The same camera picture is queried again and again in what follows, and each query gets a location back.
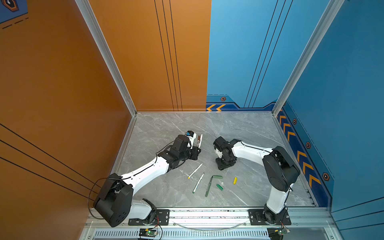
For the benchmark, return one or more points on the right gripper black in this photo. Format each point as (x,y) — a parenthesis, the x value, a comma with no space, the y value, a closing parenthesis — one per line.
(221,166)

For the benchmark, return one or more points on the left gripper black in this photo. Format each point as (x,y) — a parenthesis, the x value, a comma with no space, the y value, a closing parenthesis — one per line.
(195,151)

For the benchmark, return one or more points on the white pen yellow end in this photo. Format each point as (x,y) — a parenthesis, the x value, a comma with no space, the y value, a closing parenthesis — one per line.
(195,171)

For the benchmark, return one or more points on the dark green capped pen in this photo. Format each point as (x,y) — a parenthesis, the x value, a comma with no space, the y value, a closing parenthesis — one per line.
(210,183)

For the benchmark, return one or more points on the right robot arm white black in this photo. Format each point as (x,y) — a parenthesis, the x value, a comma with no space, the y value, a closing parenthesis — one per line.
(281,170)

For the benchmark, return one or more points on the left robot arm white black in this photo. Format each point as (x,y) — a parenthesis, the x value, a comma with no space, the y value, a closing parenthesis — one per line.
(115,202)

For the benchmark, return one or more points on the white pen green tip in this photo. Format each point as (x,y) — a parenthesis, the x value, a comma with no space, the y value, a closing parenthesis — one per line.
(197,184)

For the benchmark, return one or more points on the left green circuit board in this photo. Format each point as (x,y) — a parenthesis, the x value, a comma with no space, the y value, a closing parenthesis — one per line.
(148,234)

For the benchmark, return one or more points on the green circuit board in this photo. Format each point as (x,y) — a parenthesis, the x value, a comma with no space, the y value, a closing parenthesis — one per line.
(278,234)
(148,234)

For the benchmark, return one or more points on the right green circuit board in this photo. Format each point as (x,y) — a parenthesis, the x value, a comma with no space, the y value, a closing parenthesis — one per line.
(278,234)

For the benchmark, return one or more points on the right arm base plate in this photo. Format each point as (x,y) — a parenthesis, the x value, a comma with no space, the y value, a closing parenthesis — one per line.
(259,217)

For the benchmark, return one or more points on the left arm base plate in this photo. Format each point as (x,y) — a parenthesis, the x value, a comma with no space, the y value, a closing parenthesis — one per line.
(162,217)

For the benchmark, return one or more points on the aluminium front rail frame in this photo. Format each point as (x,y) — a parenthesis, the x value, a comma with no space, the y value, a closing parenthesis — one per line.
(221,223)

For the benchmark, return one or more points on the left aluminium corner post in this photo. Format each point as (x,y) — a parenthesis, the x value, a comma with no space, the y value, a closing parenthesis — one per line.
(101,42)

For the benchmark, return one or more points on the aluminium corner post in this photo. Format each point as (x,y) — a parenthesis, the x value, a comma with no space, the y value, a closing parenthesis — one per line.
(328,16)
(101,42)

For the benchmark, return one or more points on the right aluminium corner post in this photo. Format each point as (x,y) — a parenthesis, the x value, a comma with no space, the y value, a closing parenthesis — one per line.
(328,16)

